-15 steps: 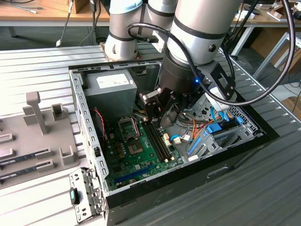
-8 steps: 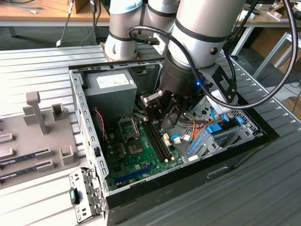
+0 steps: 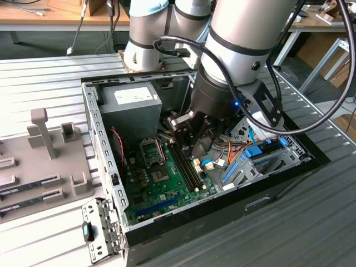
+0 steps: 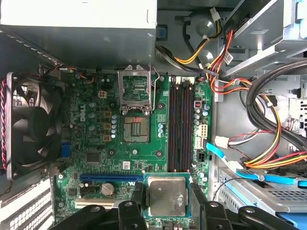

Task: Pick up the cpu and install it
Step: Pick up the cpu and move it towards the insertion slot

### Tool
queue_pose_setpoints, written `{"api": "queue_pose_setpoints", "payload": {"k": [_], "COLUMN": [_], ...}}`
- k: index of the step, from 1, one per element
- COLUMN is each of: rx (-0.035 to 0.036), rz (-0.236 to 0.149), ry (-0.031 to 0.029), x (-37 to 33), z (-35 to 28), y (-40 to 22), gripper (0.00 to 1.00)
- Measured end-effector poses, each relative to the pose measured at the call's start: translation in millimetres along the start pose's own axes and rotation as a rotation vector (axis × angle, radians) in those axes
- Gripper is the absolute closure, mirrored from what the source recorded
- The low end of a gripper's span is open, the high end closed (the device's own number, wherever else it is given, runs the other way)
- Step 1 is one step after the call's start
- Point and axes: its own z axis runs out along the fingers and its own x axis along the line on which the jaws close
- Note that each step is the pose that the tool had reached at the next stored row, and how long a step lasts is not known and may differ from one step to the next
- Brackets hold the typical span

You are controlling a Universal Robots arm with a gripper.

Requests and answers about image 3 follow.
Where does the tan cardboard box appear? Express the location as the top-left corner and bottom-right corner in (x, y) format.
(46, 0), (112, 17)

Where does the grey parts rack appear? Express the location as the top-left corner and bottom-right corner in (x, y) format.
(0, 107), (97, 225)

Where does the grey power supply unit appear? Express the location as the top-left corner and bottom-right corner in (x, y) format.
(98, 82), (164, 140)

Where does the white plug with blue wire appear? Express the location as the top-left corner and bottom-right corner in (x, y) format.
(201, 158), (225, 171)

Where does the small brown cardboard box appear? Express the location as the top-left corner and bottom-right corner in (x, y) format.
(332, 113), (356, 136)

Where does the blue expansion slot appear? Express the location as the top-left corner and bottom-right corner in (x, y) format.
(135, 194), (184, 218)

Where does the thick black plug cable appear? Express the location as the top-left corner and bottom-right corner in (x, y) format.
(152, 0), (356, 136)

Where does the small open cardboard box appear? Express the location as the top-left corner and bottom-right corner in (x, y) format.
(317, 5), (337, 26)

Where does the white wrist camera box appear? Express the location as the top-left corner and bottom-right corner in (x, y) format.
(250, 110), (286, 133)

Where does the blue plastic rail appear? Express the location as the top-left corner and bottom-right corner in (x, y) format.
(221, 160), (240, 185)

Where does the black latch with blue tab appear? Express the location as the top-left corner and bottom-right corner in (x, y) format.
(82, 221), (96, 243)

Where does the perforated metal drive cage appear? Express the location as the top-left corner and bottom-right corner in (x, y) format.
(222, 116), (313, 192)

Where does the large brown cardboard box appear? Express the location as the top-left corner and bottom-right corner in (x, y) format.
(295, 32), (356, 89)

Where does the black case fan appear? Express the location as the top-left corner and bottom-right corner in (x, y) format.
(109, 126), (129, 169)

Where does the black RAM slot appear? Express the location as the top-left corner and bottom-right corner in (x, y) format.
(177, 150), (204, 190)
(169, 143), (197, 192)

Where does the hinged metal card bracket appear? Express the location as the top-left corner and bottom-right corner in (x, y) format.
(80, 196), (127, 265)

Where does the thin black cable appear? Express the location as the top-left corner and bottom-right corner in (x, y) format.
(95, 0), (121, 55)

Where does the black camera bracket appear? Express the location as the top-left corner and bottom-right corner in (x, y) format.
(239, 80), (285, 125)

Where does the small blue carrier handle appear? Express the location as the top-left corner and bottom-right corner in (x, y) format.
(243, 146), (264, 160)

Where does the aluminium profile frame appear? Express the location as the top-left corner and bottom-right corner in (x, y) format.
(298, 37), (356, 95)

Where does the red black twisted wire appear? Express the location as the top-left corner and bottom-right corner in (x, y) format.
(110, 127), (126, 169)

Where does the thin metal locking lever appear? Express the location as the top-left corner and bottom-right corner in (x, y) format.
(156, 137), (167, 165)

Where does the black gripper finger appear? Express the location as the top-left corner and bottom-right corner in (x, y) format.
(194, 112), (223, 145)
(166, 111), (196, 158)

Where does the black open PC case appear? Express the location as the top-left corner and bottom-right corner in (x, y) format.
(80, 64), (332, 267)

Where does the orange yellow wire bundle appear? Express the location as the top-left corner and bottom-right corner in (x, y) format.
(160, 126), (243, 167)

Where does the green motherboard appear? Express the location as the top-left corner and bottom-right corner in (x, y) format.
(122, 136), (221, 225)

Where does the RAM stick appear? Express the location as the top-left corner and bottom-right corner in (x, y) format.
(0, 194), (47, 214)
(0, 177), (45, 196)

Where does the light blue data wire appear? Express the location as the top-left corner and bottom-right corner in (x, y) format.
(248, 125), (265, 146)

